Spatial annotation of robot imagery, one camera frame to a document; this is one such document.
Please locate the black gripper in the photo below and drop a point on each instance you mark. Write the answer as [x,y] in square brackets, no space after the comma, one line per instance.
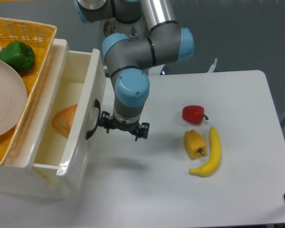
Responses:
[131,125]

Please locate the white top drawer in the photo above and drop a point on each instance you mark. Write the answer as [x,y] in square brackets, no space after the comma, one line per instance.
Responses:
[64,148]

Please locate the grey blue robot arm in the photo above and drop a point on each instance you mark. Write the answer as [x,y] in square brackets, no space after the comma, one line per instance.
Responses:
[150,37]

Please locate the white drawer cabinet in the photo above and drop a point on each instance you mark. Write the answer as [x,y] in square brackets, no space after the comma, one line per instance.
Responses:
[18,174]

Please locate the orange croissant bread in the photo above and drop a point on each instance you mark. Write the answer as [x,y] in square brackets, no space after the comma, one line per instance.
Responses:
[63,120]

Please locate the red bell pepper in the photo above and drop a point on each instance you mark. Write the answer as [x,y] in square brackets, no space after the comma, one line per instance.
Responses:
[194,114]

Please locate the yellow bell pepper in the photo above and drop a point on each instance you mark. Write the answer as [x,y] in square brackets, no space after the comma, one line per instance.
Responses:
[194,144]

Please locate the yellow banana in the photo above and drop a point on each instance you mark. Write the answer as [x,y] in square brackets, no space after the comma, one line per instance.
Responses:
[213,162]

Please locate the pink round plate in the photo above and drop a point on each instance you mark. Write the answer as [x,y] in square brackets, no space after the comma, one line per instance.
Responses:
[13,97]

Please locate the yellow wicker basket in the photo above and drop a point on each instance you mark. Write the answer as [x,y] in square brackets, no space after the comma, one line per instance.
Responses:
[39,37]

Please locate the green bell pepper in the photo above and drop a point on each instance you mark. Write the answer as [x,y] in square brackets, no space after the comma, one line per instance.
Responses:
[18,55]

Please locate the white bracket behind table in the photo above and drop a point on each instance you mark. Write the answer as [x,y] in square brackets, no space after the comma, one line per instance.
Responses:
[212,68]

